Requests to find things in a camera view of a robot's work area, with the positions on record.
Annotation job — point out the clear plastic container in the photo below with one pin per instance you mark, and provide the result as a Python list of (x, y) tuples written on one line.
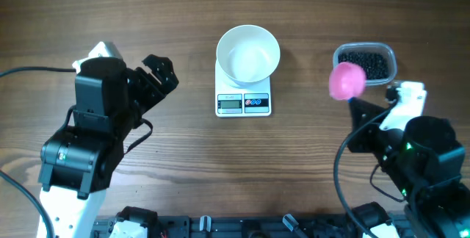
[(374, 47)]

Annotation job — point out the white digital kitchen scale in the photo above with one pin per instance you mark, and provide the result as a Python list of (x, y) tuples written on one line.
[(235, 101)]

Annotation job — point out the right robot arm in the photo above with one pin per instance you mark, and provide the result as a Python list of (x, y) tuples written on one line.
[(423, 160)]

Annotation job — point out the white bowl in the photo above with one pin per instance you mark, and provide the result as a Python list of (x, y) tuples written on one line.
[(248, 54)]

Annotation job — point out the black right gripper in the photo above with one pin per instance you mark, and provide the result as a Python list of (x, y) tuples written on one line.
[(358, 141)]

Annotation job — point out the pink scoop blue handle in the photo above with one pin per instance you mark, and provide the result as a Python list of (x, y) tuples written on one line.
[(346, 81)]

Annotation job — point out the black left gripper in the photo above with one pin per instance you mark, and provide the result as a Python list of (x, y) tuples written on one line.
[(141, 79)]

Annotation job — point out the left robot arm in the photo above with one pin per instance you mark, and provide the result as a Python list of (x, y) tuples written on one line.
[(78, 160)]

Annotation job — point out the black beans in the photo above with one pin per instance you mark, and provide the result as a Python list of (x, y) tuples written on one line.
[(374, 65)]

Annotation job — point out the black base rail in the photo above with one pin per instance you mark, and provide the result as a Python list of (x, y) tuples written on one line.
[(316, 225)]

